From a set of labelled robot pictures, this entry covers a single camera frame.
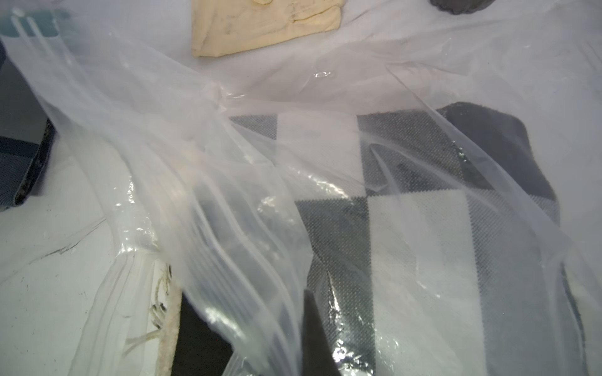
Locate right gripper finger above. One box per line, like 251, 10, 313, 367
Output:
302, 290, 341, 376

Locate black white checked scarf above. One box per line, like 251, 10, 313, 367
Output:
171, 100, 589, 376

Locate clear plastic vacuum bag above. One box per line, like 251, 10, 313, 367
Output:
1, 1, 601, 375

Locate dark grey garment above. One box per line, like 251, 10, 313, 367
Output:
1, 48, 56, 211

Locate beige leather gloves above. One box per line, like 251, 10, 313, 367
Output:
191, 0, 345, 57

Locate purple glass vase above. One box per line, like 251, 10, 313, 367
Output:
430, 0, 495, 15

